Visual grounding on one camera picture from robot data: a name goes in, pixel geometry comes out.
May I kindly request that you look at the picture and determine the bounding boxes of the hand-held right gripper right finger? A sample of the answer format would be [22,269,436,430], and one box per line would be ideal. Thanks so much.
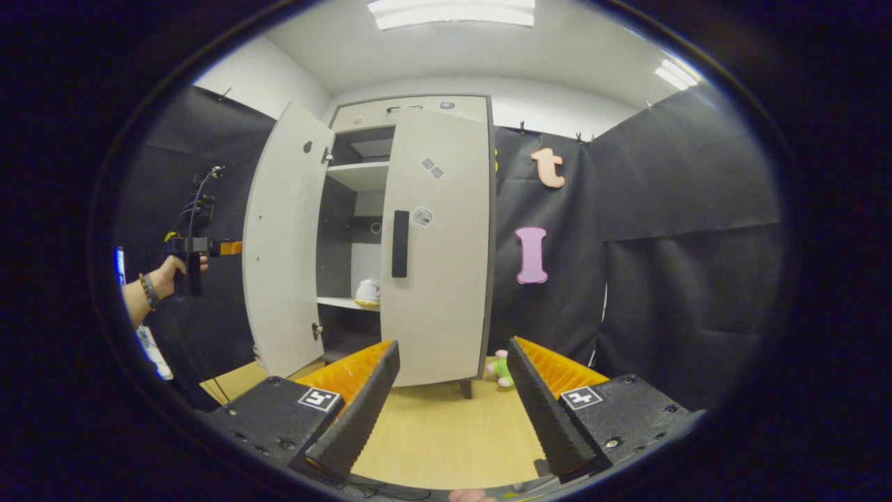
[507,336,705,483]

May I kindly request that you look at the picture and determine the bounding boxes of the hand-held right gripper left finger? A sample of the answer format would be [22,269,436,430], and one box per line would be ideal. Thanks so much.
[209,340,401,483]

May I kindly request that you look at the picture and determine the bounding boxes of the grey cabinet door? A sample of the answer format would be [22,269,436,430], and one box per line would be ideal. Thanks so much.
[380,106,493,388]
[242,101,337,379]

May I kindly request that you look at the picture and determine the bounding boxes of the grey shoe cabinet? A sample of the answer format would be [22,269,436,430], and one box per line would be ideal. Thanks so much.
[315,94,497,400]

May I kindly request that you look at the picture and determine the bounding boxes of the white cabinet shelf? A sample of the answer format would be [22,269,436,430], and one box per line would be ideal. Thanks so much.
[326,160,391,192]
[317,297,382,312]

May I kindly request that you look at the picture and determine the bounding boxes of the grey cabinet drawer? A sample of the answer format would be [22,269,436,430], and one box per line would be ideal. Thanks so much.
[330,96,489,133]

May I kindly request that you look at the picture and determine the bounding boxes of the pink star plush toy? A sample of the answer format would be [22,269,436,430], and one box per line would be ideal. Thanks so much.
[486,349,516,388]

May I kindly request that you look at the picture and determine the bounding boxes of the large ceiling light panel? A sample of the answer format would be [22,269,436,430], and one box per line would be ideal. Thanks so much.
[367,0,536,30]

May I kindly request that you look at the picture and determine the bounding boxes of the small ceiling light panel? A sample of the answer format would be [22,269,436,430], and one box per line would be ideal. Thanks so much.
[655,59,699,90]

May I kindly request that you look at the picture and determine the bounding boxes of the beaded bracelet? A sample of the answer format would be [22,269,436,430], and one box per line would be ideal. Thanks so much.
[138,273,162,311]

